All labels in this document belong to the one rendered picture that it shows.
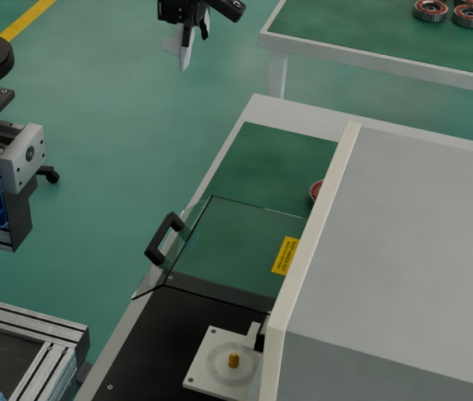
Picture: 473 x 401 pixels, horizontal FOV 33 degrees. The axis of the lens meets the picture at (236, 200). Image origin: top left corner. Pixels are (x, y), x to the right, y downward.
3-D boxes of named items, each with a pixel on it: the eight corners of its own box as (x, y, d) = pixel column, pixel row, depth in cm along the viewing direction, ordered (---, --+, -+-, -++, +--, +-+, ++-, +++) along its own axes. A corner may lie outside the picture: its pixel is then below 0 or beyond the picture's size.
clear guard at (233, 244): (130, 300, 134) (129, 274, 130) (183, 212, 152) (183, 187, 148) (321, 354, 127) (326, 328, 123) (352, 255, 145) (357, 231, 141)
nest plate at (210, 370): (182, 387, 150) (182, 383, 149) (209, 328, 161) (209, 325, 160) (259, 410, 146) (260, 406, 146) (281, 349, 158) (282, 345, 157)
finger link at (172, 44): (160, 68, 163) (168, 22, 162) (187, 73, 162) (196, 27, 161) (155, 66, 160) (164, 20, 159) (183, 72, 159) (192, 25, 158)
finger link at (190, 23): (184, 48, 162) (192, 5, 161) (192, 49, 162) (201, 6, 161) (177, 44, 157) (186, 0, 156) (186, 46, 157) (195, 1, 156)
